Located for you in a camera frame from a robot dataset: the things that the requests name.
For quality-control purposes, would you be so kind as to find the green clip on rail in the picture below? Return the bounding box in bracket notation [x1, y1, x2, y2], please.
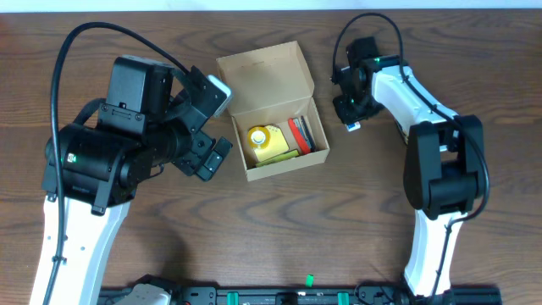
[306, 274, 314, 288]

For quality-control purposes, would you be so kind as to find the white blue staples box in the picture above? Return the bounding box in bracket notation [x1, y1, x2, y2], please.
[346, 122, 361, 132]

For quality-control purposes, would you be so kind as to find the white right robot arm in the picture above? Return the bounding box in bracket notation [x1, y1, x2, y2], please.
[332, 37, 485, 301]

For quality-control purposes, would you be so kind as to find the brown cardboard box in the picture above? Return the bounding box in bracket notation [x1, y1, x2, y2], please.
[217, 41, 329, 181]

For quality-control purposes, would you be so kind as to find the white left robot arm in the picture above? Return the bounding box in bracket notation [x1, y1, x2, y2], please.
[30, 55, 233, 304]

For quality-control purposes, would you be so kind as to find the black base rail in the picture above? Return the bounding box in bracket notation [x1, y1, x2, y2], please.
[97, 286, 503, 305]

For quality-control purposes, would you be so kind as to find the yellow highlighter pen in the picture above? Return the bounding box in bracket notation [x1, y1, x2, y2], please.
[255, 150, 300, 168]

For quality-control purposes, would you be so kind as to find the yellow sticky notepad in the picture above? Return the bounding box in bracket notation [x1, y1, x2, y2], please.
[253, 125, 289, 162]

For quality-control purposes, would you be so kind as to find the yellow tape roll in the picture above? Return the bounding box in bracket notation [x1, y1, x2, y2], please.
[247, 126, 271, 149]

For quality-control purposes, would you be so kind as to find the red black stapler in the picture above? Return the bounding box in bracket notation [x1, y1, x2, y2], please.
[288, 116, 316, 155]

